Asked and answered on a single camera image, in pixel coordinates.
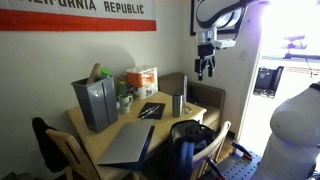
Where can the white mug with green print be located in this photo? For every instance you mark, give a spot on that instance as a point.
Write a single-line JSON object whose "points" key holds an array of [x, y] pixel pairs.
{"points": [[125, 103]]}

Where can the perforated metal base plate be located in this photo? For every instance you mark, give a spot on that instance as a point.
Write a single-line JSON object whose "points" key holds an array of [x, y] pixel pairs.
{"points": [[243, 170]]}

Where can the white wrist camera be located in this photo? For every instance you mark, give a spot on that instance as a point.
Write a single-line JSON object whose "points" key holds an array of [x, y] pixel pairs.
{"points": [[225, 43]]}

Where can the brown couch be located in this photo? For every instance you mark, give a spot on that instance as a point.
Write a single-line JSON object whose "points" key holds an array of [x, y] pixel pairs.
{"points": [[210, 96]]}

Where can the black jacket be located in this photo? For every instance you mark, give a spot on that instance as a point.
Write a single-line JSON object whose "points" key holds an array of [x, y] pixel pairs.
{"points": [[46, 143]]}

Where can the light wooden desk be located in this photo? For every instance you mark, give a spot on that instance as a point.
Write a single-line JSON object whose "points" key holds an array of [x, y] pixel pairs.
{"points": [[100, 141]]}

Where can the orange paper towel pack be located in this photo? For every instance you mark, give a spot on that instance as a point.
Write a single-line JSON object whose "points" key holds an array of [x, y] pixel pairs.
{"points": [[142, 81]]}

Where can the metal paper towel holder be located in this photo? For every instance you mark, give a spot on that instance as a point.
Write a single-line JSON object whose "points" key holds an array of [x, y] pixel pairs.
{"points": [[185, 90]]}

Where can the black book with utensils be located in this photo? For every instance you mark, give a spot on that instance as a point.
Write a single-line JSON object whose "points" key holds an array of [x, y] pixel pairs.
{"points": [[156, 111]]}

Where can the wooden chair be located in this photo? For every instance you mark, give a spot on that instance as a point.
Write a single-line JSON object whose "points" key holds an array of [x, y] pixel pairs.
{"points": [[218, 138], [71, 153]]}

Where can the silver laptop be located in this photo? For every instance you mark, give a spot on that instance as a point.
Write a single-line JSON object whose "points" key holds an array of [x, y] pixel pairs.
{"points": [[128, 141]]}

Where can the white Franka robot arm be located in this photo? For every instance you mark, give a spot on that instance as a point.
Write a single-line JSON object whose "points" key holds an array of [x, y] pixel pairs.
{"points": [[295, 123]]}

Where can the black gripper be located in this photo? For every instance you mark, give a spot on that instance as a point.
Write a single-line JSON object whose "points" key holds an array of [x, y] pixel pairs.
{"points": [[206, 51]]}

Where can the gray plastic trash bin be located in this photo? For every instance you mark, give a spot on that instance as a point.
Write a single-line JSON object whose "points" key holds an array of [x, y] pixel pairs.
{"points": [[96, 103]]}

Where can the green round lid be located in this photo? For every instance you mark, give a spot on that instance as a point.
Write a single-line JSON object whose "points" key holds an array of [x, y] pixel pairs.
{"points": [[106, 72]]}

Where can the black wall holder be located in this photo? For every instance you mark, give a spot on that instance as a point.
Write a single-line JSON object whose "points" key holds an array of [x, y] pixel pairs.
{"points": [[268, 81]]}

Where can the green plastic bottle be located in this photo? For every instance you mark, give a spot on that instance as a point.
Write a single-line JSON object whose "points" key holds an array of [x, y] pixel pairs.
{"points": [[122, 89]]}

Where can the red and black clamp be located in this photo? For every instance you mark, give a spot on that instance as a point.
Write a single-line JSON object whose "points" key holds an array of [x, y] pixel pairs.
{"points": [[215, 168], [242, 150]]}

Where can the brown cardboard tube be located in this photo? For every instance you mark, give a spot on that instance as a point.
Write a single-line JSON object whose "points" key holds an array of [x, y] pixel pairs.
{"points": [[94, 73]]}

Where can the black and blue backpack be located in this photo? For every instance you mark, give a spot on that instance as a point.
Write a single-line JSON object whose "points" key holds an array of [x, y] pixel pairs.
{"points": [[186, 143]]}

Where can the green and white pen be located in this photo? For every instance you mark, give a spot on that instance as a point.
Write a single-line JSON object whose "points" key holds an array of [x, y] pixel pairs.
{"points": [[146, 108]]}

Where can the stainless steel tumbler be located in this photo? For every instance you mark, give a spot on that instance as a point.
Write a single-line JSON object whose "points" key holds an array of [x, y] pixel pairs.
{"points": [[177, 105]]}

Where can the California Republic flag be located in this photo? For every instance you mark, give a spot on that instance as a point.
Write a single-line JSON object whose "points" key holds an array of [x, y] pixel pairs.
{"points": [[66, 20]]}

